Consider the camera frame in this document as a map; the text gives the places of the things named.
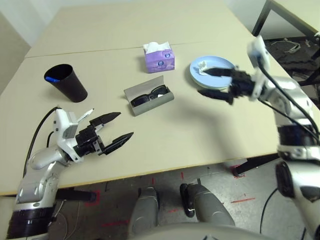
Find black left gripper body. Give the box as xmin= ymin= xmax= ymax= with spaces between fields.
xmin=73 ymin=123 xmax=106 ymax=157

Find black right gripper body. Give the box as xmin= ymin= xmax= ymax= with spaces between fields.
xmin=226 ymin=68 xmax=256 ymax=106

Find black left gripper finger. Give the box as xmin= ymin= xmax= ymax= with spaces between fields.
xmin=102 ymin=131 xmax=135 ymax=156
xmin=89 ymin=111 xmax=122 ymax=127

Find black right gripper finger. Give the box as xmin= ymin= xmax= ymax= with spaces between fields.
xmin=197 ymin=89 xmax=232 ymax=101
xmin=203 ymin=66 xmax=235 ymax=78

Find blue plastic plate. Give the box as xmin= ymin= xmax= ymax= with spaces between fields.
xmin=189 ymin=55 xmax=237 ymax=90

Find white tissue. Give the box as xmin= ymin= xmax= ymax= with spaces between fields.
xmin=196 ymin=60 xmax=213 ymax=76

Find white marker black cap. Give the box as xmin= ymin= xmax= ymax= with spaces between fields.
xmin=76 ymin=108 xmax=95 ymax=123

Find black sunglasses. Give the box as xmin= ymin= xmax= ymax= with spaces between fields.
xmin=130 ymin=84 xmax=169 ymax=107

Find grey glasses case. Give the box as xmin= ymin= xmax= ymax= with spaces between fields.
xmin=123 ymin=76 xmax=175 ymax=117

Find green plastic plate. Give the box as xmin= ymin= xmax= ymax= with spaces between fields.
xmin=191 ymin=79 xmax=231 ymax=91

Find black tapered cup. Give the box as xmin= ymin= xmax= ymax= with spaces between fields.
xmin=44 ymin=63 xmax=89 ymax=103

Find black table foot bar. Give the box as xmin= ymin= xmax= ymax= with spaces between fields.
xmin=56 ymin=188 xmax=97 ymax=202
xmin=232 ymin=154 xmax=280 ymax=175

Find purple tissue box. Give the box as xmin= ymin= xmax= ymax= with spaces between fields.
xmin=142 ymin=41 xmax=176 ymax=74

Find red floor tape corner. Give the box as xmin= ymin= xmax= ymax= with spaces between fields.
xmin=228 ymin=162 xmax=247 ymax=178
xmin=84 ymin=189 xmax=101 ymax=207

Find white curved floor object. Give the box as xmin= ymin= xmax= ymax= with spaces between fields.
xmin=271 ymin=38 xmax=302 ymax=54

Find grey left robot leg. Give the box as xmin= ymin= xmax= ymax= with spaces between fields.
xmin=128 ymin=186 xmax=161 ymax=235

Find grey robot leg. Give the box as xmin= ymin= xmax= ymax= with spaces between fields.
xmin=128 ymin=186 xmax=161 ymax=235
xmin=179 ymin=183 xmax=236 ymax=226

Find red floor tape strip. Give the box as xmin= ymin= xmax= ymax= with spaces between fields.
xmin=231 ymin=197 xmax=256 ymax=204

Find grey right robot leg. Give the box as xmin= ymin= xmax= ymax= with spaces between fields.
xmin=179 ymin=183 xmax=236 ymax=226

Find grey robot torso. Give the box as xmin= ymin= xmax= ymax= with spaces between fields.
xmin=128 ymin=222 xmax=276 ymax=240

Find white floor cable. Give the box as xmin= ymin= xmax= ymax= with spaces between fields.
xmin=49 ymin=199 xmax=81 ymax=236

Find beige neighbouring table black frame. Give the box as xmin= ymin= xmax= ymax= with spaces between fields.
xmin=251 ymin=0 xmax=320 ymax=38

